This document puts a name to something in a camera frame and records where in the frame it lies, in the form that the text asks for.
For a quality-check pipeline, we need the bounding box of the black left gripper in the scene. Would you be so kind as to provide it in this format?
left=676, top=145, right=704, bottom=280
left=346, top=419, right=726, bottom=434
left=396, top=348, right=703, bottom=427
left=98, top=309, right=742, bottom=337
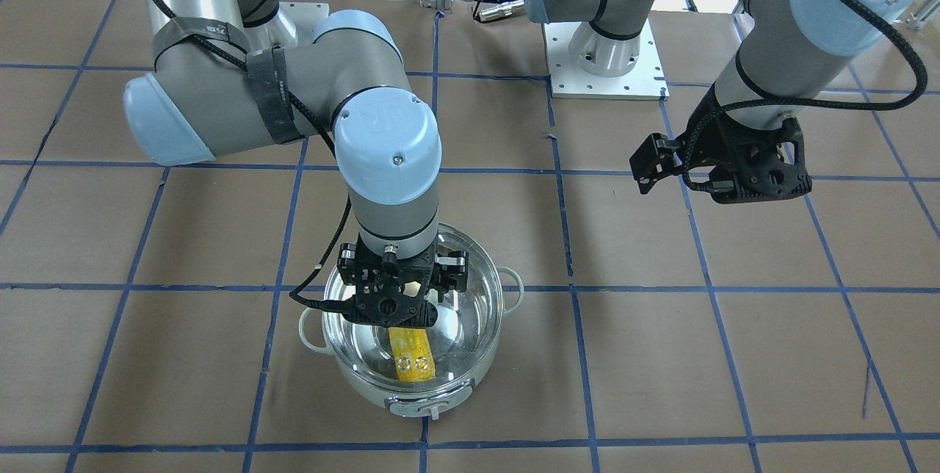
left=630, top=87, right=812, bottom=204

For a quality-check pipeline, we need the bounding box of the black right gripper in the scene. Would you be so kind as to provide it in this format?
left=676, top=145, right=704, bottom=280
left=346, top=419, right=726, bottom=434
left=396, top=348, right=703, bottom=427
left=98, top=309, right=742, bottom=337
left=338, top=238, right=469, bottom=328

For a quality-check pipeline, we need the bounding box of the yellow toy corn cob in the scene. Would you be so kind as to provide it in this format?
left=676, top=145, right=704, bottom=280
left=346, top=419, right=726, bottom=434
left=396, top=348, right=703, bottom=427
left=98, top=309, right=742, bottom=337
left=388, top=327, right=436, bottom=383

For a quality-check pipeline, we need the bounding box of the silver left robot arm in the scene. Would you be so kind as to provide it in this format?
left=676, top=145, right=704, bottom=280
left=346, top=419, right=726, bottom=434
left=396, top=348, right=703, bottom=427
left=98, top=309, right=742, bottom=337
left=630, top=0, right=929, bottom=204

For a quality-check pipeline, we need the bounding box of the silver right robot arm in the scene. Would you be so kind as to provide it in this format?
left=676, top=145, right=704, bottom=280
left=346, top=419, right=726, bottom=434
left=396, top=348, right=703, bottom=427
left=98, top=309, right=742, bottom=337
left=123, top=0, right=468, bottom=329

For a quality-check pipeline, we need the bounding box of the grey cooking pot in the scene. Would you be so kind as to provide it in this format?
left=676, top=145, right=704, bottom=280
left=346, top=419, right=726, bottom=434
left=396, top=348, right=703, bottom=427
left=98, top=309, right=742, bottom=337
left=298, top=222, right=525, bottom=421

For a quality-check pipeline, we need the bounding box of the brown paper table cover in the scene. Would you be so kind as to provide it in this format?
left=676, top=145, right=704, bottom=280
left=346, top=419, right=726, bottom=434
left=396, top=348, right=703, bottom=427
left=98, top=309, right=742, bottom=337
left=0, top=0, right=940, bottom=473

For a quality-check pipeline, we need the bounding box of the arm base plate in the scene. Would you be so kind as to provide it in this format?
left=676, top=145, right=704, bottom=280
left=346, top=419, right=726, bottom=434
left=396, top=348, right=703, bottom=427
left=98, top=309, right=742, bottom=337
left=543, top=22, right=669, bottom=101
left=245, top=1, right=330, bottom=51

